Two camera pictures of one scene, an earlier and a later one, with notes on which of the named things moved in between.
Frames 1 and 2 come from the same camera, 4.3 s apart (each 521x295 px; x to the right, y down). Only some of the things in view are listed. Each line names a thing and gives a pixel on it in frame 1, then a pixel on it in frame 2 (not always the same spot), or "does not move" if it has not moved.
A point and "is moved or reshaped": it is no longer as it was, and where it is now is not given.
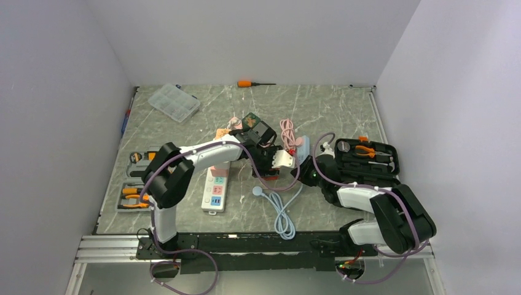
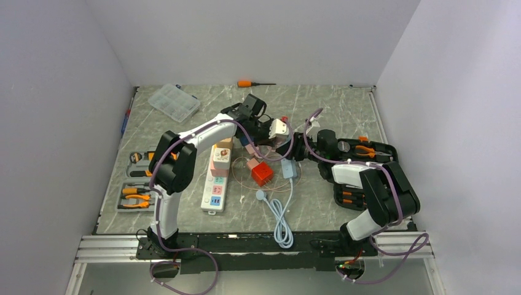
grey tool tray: (137, 161) does not move
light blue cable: (284, 224) is moved or reshaped
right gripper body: (308, 174) → (301, 152)
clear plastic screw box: (174, 102) does not move
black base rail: (253, 252) does not move
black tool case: (367, 162) does not move
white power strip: (214, 193) does not move
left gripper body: (263, 160) → (260, 131)
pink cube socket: (219, 172) does not move
